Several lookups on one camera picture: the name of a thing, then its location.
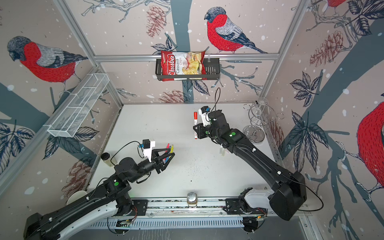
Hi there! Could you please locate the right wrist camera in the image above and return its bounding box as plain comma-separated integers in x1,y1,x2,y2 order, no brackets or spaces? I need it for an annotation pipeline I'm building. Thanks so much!
198,106,211,127

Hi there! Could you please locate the red cassava chips bag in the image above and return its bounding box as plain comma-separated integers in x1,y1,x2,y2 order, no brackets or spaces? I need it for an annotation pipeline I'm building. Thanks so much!
161,51,206,77

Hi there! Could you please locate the white mesh wall shelf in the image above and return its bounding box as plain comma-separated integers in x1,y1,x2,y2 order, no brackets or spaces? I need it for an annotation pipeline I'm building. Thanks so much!
44,73,110,138

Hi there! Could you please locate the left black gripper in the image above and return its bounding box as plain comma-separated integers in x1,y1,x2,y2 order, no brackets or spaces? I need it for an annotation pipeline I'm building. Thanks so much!
128,147,174,184

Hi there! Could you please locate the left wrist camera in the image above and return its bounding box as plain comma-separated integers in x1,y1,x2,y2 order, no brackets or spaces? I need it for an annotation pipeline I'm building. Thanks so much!
139,139,156,162

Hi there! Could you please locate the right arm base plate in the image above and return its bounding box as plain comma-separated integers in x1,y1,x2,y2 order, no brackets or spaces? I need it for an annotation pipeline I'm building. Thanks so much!
223,198,268,216

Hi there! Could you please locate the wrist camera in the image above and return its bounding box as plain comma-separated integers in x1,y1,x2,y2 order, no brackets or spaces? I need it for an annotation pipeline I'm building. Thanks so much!
139,139,156,162
198,106,211,127

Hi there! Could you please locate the white marker pen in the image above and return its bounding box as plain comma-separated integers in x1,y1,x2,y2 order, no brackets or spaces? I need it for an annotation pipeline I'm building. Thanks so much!
194,118,198,140

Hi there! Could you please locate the chrome spiral glass holder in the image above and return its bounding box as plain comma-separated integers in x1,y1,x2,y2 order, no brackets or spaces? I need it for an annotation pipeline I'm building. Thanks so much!
243,97,285,143

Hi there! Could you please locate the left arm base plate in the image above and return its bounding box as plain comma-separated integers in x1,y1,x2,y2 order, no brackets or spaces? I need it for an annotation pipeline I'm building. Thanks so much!
114,199,149,217

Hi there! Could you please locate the small jar black lid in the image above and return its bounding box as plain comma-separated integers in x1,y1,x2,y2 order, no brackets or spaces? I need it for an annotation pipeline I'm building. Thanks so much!
101,152,116,167

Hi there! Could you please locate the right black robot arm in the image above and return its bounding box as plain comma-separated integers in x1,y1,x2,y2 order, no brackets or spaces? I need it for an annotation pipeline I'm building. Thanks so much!
193,106,307,221

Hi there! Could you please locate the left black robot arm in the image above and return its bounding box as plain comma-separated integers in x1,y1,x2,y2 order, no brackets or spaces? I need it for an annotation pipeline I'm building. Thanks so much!
23,148,175,240

